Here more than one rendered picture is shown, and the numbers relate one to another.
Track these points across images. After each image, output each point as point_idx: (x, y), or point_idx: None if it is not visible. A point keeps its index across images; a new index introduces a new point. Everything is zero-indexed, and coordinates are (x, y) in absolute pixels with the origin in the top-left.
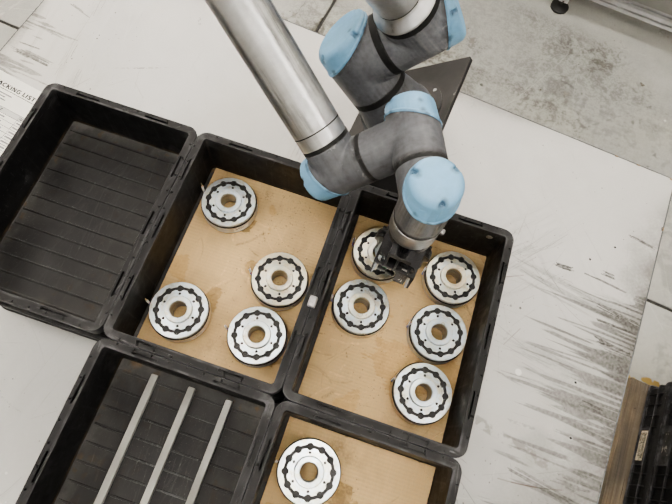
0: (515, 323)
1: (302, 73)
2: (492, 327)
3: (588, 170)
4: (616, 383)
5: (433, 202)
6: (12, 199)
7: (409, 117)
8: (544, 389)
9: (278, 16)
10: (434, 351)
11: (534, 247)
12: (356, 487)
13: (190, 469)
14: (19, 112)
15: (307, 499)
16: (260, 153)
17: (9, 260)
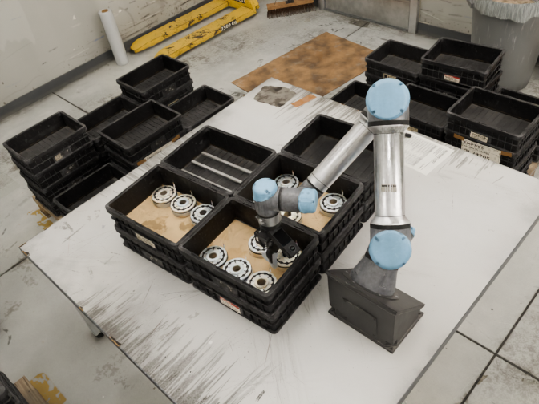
0: (237, 350)
1: (331, 159)
2: (223, 272)
3: None
4: (178, 396)
5: (255, 182)
6: None
7: (300, 188)
8: (195, 353)
9: (351, 144)
10: (228, 264)
11: (280, 381)
12: None
13: (224, 186)
14: (424, 158)
15: (194, 212)
16: (346, 202)
17: (329, 142)
